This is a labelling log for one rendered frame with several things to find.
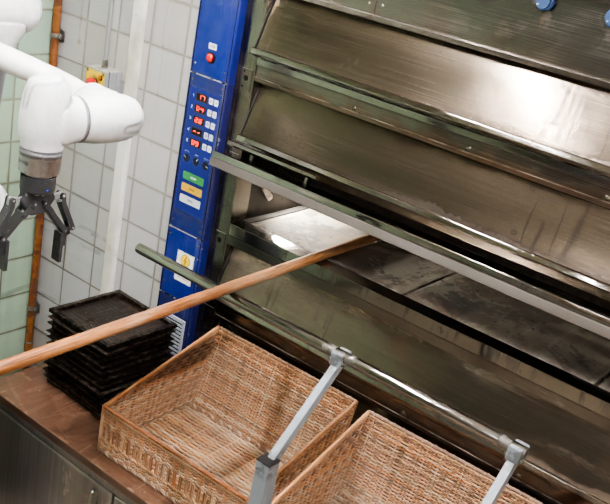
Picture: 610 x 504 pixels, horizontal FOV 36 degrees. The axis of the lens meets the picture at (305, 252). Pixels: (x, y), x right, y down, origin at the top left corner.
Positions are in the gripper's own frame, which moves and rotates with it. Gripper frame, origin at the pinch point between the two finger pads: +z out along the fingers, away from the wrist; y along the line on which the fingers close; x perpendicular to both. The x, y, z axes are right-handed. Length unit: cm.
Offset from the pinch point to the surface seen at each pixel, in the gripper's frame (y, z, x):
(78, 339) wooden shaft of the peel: -1.4, 11.2, 18.9
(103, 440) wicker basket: -39, 68, -13
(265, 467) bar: -34, 36, 51
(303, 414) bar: -45, 26, 50
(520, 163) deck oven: -94, -37, 61
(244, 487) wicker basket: -63, 71, 22
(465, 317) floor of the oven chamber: -104, 11, 53
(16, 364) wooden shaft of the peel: 14.7, 12.3, 21.0
